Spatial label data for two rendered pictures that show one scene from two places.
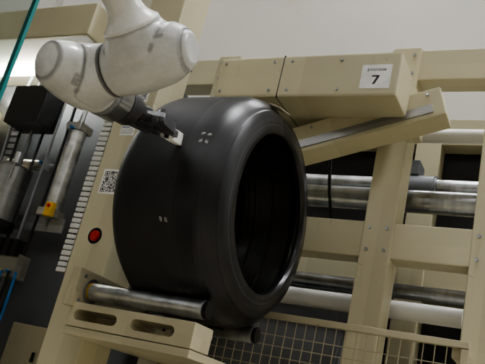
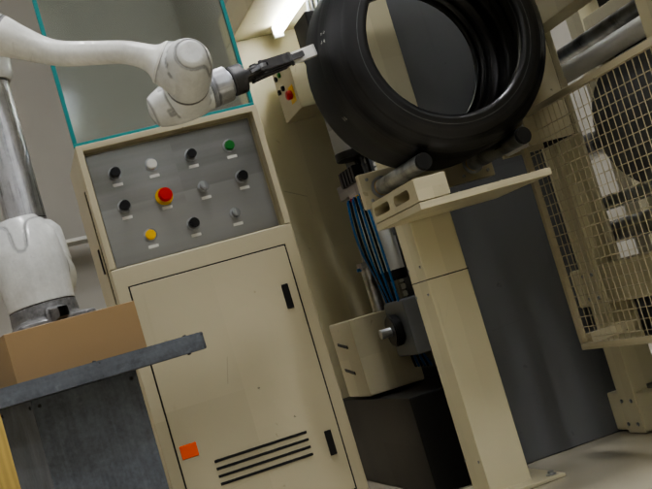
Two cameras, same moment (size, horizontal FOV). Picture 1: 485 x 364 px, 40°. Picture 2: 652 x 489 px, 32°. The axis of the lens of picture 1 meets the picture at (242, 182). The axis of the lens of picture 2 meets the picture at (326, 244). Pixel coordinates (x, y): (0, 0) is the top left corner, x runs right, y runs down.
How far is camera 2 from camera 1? 1.86 m
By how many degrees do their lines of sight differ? 46
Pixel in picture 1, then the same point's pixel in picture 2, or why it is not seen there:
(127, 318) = (391, 199)
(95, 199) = not seen: hidden behind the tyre
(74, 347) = (408, 231)
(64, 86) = (171, 120)
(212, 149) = (329, 45)
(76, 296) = (368, 199)
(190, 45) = (187, 51)
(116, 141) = not seen: hidden behind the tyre
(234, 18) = not seen: outside the picture
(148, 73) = (184, 87)
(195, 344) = (425, 194)
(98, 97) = (193, 109)
